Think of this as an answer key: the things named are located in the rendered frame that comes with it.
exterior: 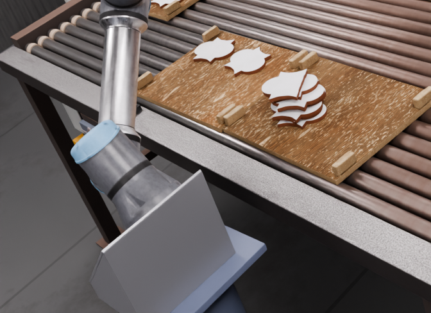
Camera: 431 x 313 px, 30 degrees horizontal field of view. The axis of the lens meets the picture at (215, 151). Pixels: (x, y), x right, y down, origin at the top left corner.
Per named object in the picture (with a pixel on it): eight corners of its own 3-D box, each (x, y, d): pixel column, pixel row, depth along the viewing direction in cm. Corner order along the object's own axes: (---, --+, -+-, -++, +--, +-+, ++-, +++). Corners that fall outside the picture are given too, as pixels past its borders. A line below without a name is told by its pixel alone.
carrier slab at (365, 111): (337, 185, 174) (335, 180, 173) (223, 132, 205) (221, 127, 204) (440, 99, 187) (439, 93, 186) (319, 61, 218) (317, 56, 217)
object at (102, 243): (110, 254, 330) (17, 84, 282) (96, 244, 339) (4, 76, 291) (133, 237, 334) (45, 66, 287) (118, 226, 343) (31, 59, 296)
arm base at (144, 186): (140, 222, 160) (107, 185, 161) (126, 245, 173) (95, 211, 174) (192, 179, 167) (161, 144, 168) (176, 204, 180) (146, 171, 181)
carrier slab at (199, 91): (221, 133, 205) (219, 128, 204) (134, 95, 235) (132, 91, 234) (314, 61, 218) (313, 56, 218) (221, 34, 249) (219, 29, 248)
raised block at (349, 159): (339, 177, 174) (336, 167, 172) (333, 174, 175) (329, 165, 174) (358, 161, 176) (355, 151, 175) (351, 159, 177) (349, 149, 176)
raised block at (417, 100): (419, 110, 184) (417, 100, 182) (413, 108, 185) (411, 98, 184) (436, 96, 186) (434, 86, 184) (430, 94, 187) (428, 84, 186)
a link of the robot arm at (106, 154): (104, 192, 164) (61, 144, 166) (109, 202, 177) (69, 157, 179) (148, 154, 166) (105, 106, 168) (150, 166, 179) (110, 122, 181)
